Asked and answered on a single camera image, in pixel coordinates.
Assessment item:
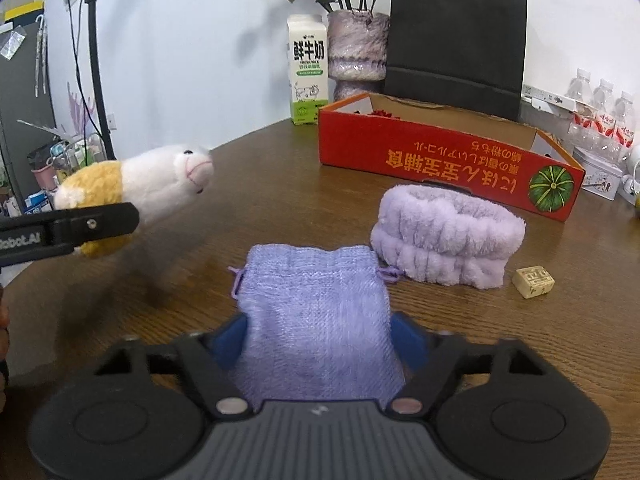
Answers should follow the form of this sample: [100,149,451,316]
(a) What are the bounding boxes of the purple woven drawstring pouch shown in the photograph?
[229,244,406,411]

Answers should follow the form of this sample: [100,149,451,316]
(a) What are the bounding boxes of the red cardboard box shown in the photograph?
[318,92,586,222]

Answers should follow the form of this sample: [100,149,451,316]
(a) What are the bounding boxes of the white and yellow plush toy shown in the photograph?
[52,144,216,259]

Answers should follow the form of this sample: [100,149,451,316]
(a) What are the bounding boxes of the clear water bottle red label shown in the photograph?
[591,79,617,153]
[567,67,595,148]
[614,91,639,161]

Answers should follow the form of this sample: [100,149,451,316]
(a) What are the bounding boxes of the clear seed container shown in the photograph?
[520,85,582,146]

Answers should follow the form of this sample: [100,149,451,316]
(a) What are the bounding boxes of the pale printed tin box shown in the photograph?
[572,145,625,202]

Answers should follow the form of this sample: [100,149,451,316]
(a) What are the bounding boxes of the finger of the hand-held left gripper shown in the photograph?
[44,202,140,261]

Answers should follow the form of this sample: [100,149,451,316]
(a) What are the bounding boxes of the black light stand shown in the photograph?
[80,0,119,161]

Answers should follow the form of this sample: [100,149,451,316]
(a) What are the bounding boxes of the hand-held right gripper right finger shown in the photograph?
[385,311,551,417]

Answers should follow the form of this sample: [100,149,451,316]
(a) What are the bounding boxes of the purple fluffy headband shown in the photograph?
[371,183,527,290]

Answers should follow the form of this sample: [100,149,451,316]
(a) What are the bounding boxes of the white milk carton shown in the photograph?
[287,14,328,126]

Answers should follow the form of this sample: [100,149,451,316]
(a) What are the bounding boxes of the black paper bag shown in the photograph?
[384,0,527,122]

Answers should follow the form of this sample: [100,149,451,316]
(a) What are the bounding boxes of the dark grey cabinet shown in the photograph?
[0,0,59,216]

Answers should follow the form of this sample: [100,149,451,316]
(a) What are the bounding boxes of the purple fuzzy vase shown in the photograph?
[327,9,391,102]

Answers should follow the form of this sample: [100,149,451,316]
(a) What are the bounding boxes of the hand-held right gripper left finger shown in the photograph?
[92,314,253,418]

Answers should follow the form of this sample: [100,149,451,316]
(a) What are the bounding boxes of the small white round device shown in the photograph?
[620,144,640,206]

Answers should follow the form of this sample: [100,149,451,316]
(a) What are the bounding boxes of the cluttered shelf items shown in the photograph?
[17,119,108,216]

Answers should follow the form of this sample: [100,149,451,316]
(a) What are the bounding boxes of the small beige block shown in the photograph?
[512,266,555,299]

